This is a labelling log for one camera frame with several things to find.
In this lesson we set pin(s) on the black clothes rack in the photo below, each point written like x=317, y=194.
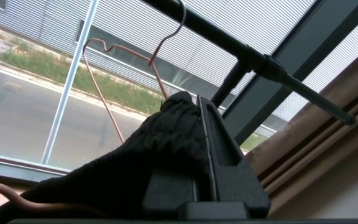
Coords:
x=259, y=63

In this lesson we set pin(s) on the black shorts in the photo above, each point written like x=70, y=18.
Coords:
x=135, y=161

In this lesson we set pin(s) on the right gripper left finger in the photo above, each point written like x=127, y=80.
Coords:
x=166, y=189

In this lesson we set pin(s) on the window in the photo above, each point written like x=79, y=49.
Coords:
x=306, y=40

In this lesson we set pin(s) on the brown curtain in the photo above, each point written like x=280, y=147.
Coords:
x=322, y=124

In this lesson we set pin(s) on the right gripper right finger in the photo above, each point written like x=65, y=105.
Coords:
x=238, y=183

